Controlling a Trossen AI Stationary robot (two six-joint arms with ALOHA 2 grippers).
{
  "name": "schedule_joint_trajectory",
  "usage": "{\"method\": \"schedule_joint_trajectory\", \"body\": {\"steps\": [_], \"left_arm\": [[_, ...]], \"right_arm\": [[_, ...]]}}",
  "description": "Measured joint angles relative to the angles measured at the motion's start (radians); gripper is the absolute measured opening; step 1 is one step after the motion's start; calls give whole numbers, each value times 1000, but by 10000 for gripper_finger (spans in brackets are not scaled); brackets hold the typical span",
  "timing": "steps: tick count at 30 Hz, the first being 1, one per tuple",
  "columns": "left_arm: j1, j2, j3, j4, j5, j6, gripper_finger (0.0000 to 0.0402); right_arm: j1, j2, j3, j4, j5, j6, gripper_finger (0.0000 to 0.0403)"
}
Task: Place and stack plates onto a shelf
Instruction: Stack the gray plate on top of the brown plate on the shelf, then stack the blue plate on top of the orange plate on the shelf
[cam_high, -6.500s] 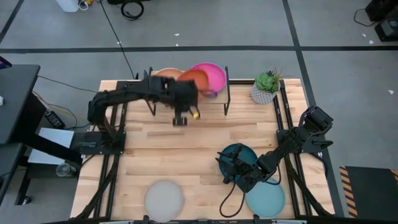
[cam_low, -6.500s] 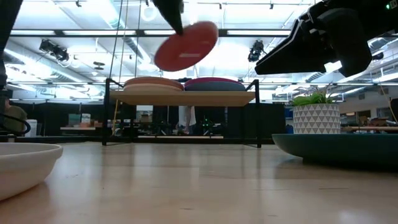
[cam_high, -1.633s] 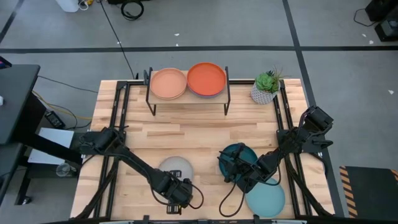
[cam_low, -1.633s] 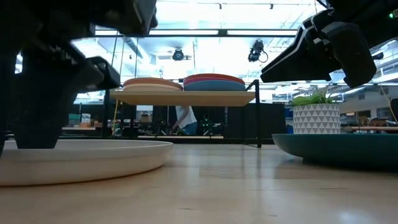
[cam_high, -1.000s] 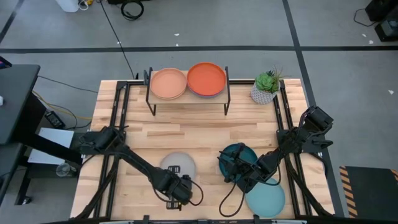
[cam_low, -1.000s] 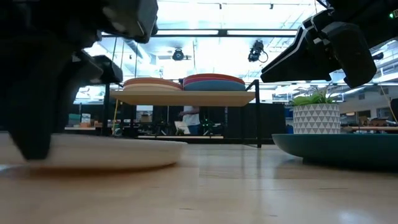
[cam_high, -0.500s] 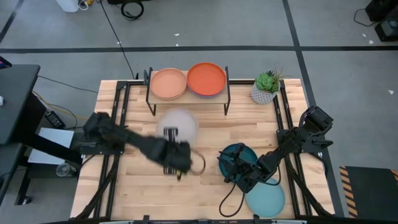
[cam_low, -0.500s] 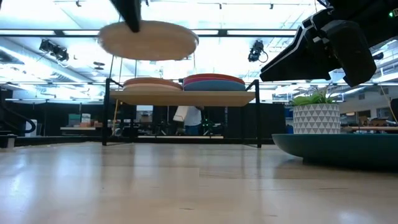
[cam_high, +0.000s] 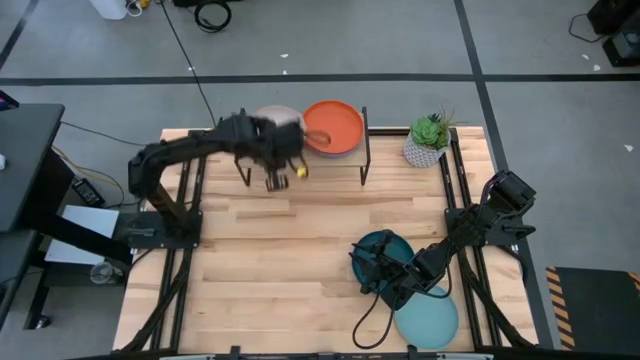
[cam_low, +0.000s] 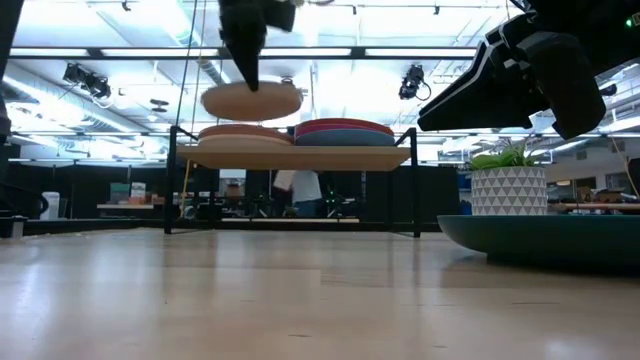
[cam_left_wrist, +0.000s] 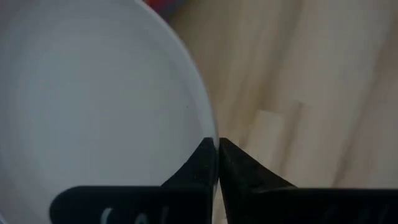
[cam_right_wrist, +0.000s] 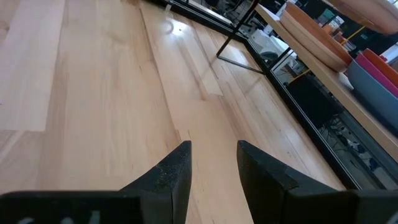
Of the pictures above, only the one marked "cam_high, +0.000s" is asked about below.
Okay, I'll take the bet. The black power adapter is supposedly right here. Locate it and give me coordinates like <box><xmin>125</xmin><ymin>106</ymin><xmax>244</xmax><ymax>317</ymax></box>
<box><xmin>71</xmin><ymin>176</ymin><xmax>107</xmax><ymax>209</ymax></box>

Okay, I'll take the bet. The yellow floor cable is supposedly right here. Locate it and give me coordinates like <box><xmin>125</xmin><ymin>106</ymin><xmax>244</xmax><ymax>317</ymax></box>
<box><xmin>51</xmin><ymin>144</ymin><xmax>127</xmax><ymax>207</ymax></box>

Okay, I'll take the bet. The thin black cable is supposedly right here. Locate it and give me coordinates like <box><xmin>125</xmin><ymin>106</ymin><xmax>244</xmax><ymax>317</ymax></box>
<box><xmin>158</xmin><ymin>0</ymin><xmax>219</xmax><ymax>128</ymax></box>

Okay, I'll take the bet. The green succulent plant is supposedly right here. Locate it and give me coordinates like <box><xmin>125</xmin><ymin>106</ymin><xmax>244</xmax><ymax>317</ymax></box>
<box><xmin>408</xmin><ymin>104</ymin><xmax>469</xmax><ymax>152</ymax></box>

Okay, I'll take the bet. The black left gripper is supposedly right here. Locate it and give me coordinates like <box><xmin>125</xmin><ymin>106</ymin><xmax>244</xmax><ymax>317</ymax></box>
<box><xmin>233</xmin><ymin>107</ymin><xmax>308</xmax><ymax>170</ymax></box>

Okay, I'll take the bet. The white container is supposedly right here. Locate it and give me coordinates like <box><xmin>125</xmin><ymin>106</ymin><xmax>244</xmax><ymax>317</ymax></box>
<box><xmin>88</xmin><ymin>0</ymin><xmax>130</xmax><ymax>22</ymax></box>

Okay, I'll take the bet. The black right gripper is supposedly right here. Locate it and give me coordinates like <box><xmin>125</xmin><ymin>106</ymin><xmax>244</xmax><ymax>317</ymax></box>
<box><xmin>349</xmin><ymin>241</ymin><xmax>427</xmax><ymax>308</ymax></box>

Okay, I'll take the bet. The wooden shelf with black frame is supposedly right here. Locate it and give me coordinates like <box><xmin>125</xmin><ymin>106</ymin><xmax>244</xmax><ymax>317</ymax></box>
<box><xmin>232</xmin><ymin>105</ymin><xmax>372</xmax><ymax>188</ymax></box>

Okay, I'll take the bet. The white triangle-pattern plant pot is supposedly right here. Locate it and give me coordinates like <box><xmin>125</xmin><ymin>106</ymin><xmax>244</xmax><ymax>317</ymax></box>
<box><xmin>402</xmin><ymin>130</ymin><xmax>449</xmax><ymax>169</ymax></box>

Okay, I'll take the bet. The black equipment case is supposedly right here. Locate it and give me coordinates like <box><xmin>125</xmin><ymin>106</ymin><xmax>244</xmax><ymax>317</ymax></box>
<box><xmin>585</xmin><ymin>0</ymin><xmax>640</xmax><ymax>69</ymax></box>

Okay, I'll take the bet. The orange plate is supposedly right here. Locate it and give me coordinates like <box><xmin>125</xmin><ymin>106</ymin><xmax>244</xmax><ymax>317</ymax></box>
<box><xmin>302</xmin><ymin>99</ymin><xmax>365</xmax><ymax>154</ymax></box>

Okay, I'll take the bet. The black hazard-striped mat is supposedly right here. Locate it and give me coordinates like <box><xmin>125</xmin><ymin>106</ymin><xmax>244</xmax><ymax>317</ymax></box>
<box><xmin>543</xmin><ymin>265</ymin><xmax>640</xmax><ymax>352</ymax></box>

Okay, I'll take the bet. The black desk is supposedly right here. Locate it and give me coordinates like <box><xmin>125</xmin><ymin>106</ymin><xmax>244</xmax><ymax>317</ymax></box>
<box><xmin>0</xmin><ymin>89</ymin><xmax>134</xmax><ymax>331</ymax></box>

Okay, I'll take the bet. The white paper sheet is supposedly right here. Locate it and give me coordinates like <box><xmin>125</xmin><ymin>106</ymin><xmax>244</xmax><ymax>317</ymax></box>
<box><xmin>43</xmin><ymin>203</ymin><xmax>122</xmax><ymax>267</ymax></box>

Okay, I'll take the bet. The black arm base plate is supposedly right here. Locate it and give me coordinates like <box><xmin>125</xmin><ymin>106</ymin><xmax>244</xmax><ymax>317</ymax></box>
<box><xmin>443</xmin><ymin>205</ymin><xmax>537</xmax><ymax>248</ymax></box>
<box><xmin>112</xmin><ymin>208</ymin><xmax>204</xmax><ymax>252</ymax></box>

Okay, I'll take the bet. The coiled black cable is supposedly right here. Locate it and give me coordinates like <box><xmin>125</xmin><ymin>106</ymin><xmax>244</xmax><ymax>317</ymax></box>
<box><xmin>192</xmin><ymin>0</ymin><xmax>234</xmax><ymax>35</ymax></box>

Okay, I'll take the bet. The dark teal plate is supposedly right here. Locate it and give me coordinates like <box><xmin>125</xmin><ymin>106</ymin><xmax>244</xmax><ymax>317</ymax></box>
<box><xmin>350</xmin><ymin>228</ymin><xmax>417</xmax><ymax>297</ymax></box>

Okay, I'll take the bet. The light teal plate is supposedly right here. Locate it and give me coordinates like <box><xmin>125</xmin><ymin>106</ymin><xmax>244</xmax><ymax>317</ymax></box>
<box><xmin>392</xmin><ymin>283</ymin><xmax>460</xmax><ymax>352</ymax></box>

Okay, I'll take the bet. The clear glass jar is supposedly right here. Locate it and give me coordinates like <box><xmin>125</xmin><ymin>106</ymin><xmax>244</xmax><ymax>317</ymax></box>
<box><xmin>88</xmin><ymin>259</ymin><xmax>125</xmax><ymax>287</ymax></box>

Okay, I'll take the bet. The looped black gripper cable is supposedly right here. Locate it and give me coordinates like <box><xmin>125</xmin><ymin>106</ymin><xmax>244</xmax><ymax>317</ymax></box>
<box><xmin>350</xmin><ymin>292</ymin><xmax>401</xmax><ymax>351</ymax></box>

